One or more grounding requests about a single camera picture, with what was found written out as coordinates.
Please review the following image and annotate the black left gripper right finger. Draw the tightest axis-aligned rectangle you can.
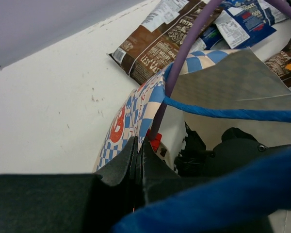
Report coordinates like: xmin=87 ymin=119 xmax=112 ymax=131
xmin=138 ymin=140 xmax=199 ymax=207

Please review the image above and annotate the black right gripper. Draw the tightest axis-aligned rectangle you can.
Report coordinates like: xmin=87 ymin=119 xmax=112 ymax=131
xmin=174 ymin=124 xmax=291 ymax=177

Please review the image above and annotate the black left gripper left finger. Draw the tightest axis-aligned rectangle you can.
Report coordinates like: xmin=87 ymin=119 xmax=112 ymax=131
xmin=0 ymin=137 xmax=137 ymax=233

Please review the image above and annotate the checkered blue paper bag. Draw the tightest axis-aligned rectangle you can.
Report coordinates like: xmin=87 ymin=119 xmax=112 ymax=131
xmin=93 ymin=47 xmax=291 ymax=233

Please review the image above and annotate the dark brown kettle chips bag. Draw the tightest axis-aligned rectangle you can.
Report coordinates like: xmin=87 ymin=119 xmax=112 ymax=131
xmin=264 ymin=39 xmax=291 ymax=90

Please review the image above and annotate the blue white snack packet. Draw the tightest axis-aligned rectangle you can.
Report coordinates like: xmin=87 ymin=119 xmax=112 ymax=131
xmin=190 ymin=25 xmax=228 ymax=52

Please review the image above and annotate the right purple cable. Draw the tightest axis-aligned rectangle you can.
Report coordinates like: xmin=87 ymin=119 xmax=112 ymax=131
xmin=150 ymin=0 xmax=291 ymax=141

